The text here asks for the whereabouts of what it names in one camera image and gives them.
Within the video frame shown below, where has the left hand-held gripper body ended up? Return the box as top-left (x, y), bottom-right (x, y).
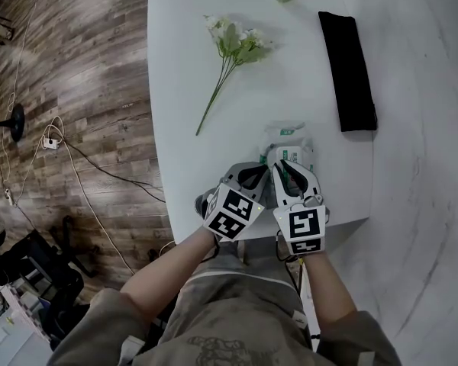
top-left (194, 172), bottom-right (266, 242)

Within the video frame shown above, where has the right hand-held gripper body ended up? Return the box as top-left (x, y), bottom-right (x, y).
top-left (273, 191), bottom-right (331, 257)

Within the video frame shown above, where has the white wet wipes pack lid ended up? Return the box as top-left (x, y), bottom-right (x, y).
top-left (274, 146), bottom-right (314, 174)

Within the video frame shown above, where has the white green wet wipes pack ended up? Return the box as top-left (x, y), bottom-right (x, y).
top-left (256, 120), bottom-right (316, 175)

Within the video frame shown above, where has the person's left forearm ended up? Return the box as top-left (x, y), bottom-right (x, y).
top-left (119, 226), bottom-right (219, 332)

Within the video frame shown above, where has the person's right forearm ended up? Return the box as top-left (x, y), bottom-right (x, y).
top-left (302, 249), bottom-right (359, 332)

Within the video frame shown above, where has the person's grey printed clothing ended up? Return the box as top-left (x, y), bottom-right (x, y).
top-left (47, 238), bottom-right (404, 366)

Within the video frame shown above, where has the black fabric pouch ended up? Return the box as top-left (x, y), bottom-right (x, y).
top-left (317, 10), bottom-right (379, 133)

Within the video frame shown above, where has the white artificial flower bunch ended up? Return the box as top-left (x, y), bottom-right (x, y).
top-left (195, 13), bottom-right (275, 137)

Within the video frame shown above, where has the black office chair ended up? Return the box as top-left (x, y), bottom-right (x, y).
top-left (0, 214), bottom-right (98, 352)

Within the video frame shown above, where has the black round stand base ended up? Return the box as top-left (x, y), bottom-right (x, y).
top-left (0, 102), bottom-right (27, 143)

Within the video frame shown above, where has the white storage cabinet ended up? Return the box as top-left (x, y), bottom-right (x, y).
top-left (0, 282), bottom-right (53, 366)

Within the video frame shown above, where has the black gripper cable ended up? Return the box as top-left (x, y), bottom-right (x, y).
top-left (275, 230), bottom-right (305, 297)

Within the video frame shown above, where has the black floor cable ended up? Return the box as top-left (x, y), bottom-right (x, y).
top-left (59, 137), bottom-right (167, 204)

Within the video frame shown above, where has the white floor cable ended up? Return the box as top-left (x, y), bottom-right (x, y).
top-left (13, 114), bottom-right (137, 277)

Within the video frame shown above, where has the thin white cord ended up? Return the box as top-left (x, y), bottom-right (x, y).
top-left (7, 0), bottom-right (47, 111)

